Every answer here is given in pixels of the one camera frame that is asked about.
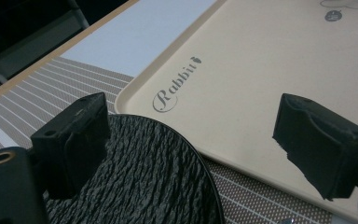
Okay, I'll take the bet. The grey white striped table mat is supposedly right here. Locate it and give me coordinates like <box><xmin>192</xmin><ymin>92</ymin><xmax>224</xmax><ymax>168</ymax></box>
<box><xmin>0</xmin><ymin>55</ymin><xmax>335</xmax><ymax>224</ymax></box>

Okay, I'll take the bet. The beige printed plastic tray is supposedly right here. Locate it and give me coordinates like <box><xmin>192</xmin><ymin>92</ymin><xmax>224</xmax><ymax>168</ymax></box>
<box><xmin>114</xmin><ymin>0</ymin><xmax>358</xmax><ymax>224</ymax></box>

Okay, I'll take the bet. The black textured round plate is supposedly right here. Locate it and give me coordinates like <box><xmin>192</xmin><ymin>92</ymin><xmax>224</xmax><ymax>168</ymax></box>
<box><xmin>43</xmin><ymin>113</ymin><xmax>227</xmax><ymax>224</ymax></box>

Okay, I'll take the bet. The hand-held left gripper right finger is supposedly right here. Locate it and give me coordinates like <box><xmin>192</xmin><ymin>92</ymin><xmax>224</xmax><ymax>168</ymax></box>
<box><xmin>272</xmin><ymin>92</ymin><xmax>358</xmax><ymax>201</ymax></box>

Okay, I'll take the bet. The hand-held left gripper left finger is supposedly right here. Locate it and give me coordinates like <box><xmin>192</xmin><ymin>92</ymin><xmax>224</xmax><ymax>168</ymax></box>
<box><xmin>30</xmin><ymin>91</ymin><xmax>112</xmax><ymax>201</ymax></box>

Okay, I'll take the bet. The grey metal stand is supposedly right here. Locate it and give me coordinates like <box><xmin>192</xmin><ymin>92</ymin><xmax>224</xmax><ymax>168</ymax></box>
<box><xmin>0</xmin><ymin>0</ymin><xmax>91</xmax><ymax>86</ymax></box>

